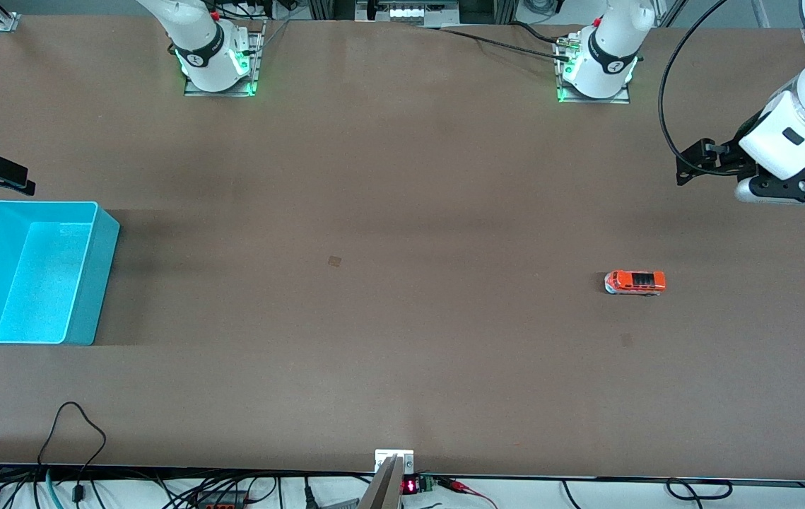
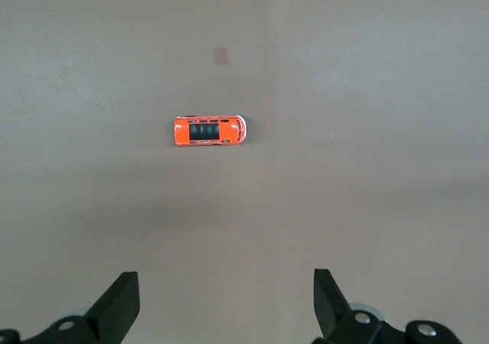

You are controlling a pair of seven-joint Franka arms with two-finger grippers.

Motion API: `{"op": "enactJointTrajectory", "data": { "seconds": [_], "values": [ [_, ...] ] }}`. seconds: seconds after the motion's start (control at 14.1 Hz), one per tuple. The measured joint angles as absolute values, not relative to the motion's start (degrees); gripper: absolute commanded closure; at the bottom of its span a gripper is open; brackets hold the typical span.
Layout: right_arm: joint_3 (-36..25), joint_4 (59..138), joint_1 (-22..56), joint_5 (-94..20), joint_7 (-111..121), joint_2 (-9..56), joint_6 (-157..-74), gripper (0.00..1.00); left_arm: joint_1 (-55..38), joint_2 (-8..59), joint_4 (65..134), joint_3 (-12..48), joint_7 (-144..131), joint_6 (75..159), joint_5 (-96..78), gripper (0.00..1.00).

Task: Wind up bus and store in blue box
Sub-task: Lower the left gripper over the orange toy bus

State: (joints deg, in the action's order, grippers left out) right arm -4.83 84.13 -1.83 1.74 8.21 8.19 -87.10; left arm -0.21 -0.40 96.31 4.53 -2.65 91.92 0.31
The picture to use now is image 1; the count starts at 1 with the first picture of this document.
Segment orange toy bus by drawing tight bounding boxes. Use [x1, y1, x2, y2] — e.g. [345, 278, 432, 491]
[604, 269, 666, 296]

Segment blue plastic box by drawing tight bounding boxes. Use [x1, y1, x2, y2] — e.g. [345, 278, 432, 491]
[0, 201, 121, 346]

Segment lit white electronics unit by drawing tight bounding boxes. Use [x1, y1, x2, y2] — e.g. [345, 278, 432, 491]
[355, 0, 461, 28]

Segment red and black clip leads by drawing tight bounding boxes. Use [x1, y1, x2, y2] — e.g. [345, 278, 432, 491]
[437, 477, 498, 509]

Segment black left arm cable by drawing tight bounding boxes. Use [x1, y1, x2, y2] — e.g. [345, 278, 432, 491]
[659, 0, 728, 162]

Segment black left camera mount bracket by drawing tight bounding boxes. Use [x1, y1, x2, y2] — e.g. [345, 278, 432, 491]
[752, 148, 805, 197]

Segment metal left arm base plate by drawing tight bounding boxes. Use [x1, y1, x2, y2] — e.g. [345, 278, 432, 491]
[556, 32, 631, 105]

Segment long black table cable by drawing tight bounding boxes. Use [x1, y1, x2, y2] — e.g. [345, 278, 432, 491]
[416, 21, 572, 61]

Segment thin black looped cable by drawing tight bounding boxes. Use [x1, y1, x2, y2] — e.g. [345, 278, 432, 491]
[38, 402, 107, 503]

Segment coiled black floor cable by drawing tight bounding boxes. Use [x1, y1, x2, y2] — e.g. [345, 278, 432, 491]
[666, 479, 733, 501]

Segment white metal mounting bracket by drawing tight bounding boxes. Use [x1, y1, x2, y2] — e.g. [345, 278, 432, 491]
[375, 449, 415, 474]

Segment grey metal camera bar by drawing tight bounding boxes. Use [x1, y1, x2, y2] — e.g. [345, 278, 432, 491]
[358, 456, 403, 509]

